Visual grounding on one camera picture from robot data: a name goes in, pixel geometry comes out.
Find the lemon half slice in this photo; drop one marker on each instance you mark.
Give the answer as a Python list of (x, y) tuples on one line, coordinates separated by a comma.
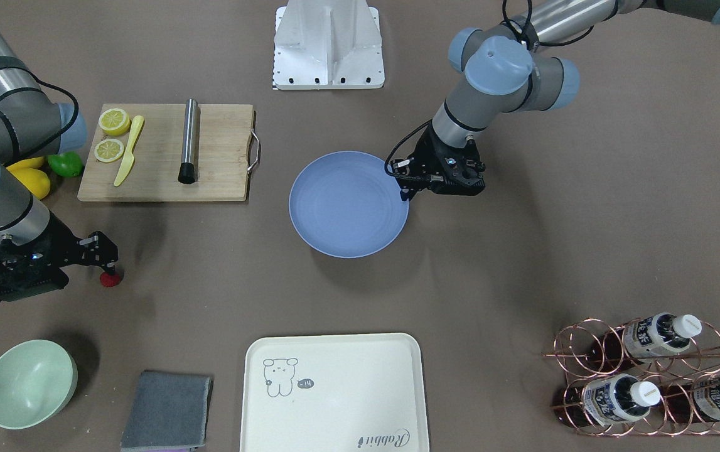
[(108, 150), (114, 122)]

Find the yellow plastic knife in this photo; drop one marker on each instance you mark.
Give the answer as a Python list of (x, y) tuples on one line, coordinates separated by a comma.
[(128, 158)]

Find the copper wire bottle rack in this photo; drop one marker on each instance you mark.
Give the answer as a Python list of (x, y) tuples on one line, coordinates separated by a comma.
[(678, 376)]

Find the grey folded cloth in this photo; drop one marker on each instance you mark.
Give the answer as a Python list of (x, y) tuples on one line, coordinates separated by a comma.
[(169, 412)]

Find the white camera mount stand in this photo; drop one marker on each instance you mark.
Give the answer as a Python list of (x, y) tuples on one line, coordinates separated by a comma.
[(321, 45)]

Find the green lime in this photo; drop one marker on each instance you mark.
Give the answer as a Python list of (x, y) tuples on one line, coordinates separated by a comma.
[(66, 165)]

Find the blue round plate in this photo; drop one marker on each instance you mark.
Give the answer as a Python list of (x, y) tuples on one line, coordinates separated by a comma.
[(344, 205)]

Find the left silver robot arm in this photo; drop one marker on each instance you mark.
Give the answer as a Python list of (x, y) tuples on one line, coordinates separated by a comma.
[(502, 71)]

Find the red strawberry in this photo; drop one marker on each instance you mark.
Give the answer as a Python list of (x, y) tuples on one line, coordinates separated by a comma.
[(106, 283)]

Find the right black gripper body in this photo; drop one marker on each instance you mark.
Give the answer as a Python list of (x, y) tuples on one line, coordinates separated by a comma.
[(66, 245)]

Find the cream rabbit tray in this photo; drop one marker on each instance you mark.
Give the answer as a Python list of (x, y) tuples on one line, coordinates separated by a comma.
[(360, 392)]

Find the steel rod black tip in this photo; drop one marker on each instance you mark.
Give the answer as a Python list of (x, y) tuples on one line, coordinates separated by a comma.
[(190, 143)]

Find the green bowl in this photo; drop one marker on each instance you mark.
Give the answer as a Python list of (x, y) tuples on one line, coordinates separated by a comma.
[(37, 380)]

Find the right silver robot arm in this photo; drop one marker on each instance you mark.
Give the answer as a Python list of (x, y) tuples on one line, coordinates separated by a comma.
[(31, 125)]

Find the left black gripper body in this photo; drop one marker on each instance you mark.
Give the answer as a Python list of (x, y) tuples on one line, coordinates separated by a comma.
[(427, 152)]

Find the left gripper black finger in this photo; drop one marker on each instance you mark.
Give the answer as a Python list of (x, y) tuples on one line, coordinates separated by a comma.
[(405, 193)]

